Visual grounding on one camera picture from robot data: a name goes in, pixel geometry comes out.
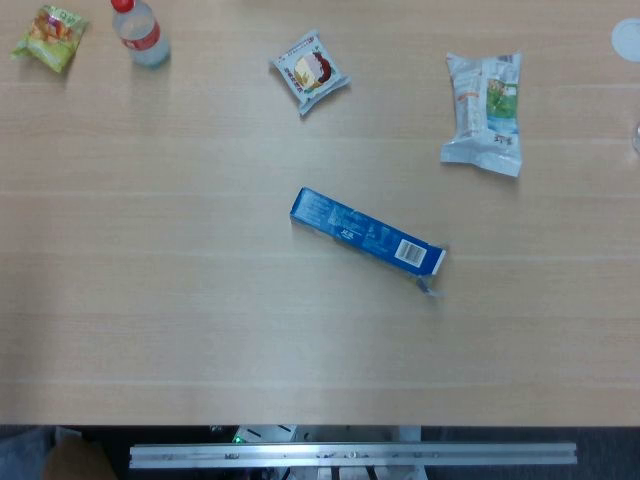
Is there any blue cookie box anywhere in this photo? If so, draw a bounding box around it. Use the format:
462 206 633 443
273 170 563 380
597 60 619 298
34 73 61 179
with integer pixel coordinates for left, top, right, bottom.
289 186 448 300

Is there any white square snack packet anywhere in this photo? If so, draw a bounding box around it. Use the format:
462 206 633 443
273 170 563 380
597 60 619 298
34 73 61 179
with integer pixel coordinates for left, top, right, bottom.
269 29 352 119

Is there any white long snack bag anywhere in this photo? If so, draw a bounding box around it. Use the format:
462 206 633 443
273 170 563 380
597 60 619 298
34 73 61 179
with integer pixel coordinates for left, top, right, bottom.
439 50 524 178

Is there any clear bottle with red label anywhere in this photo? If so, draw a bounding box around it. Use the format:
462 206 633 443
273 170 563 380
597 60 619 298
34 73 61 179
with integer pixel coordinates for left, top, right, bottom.
110 0 172 70

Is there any green snack bag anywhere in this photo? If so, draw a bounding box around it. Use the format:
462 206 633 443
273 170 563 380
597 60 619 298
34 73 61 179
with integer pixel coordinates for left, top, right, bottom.
9 4 90 75

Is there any white round disc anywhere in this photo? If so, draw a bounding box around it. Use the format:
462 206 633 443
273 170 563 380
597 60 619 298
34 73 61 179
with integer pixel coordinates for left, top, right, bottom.
610 18 640 63

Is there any aluminium rail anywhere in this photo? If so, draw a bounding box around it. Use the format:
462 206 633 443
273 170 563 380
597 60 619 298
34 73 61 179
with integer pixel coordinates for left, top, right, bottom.
128 441 579 470

